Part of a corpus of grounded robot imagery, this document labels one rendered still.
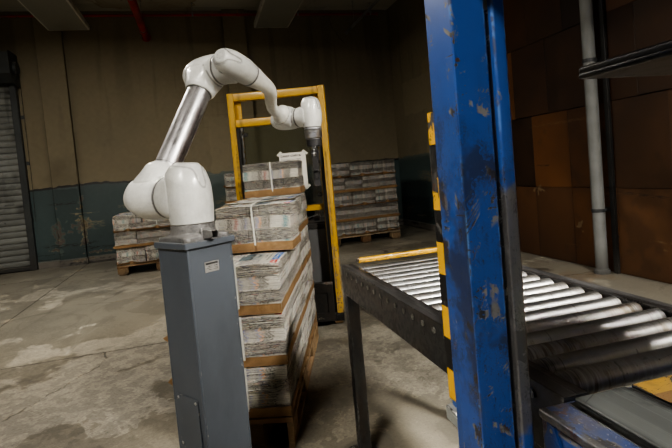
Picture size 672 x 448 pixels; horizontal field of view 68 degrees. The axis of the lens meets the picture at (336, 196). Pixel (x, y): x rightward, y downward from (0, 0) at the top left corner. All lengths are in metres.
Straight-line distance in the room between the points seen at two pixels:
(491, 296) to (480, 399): 0.14
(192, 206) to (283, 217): 0.75
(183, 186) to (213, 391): 0.72
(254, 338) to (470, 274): 1.69
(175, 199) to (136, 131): 7.54
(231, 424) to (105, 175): 7.66
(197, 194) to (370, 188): 6.31
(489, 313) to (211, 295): 1.25
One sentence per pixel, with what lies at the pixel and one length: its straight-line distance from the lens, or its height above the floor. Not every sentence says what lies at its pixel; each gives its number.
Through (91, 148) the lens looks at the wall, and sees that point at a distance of 9.40.
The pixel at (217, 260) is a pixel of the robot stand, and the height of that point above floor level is 0.92.
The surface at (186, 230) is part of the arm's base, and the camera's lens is 1.79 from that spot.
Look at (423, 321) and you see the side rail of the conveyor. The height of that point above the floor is 0.78.
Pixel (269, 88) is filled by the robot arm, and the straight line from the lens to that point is 2.28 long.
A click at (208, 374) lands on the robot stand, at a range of 1.87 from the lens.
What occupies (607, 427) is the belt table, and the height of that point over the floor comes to 0.79.
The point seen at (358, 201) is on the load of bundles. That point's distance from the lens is 7.91.
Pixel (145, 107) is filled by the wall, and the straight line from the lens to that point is 9.34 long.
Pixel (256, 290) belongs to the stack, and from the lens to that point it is 2.23.
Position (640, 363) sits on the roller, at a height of 0.79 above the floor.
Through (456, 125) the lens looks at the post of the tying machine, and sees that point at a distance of 0.68.
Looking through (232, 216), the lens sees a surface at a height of 1.02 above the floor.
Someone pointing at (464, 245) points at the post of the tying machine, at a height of 1.08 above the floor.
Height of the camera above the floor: 1.20
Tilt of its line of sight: 3 degrees down
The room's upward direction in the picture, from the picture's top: 5 degrees counter-clockwise
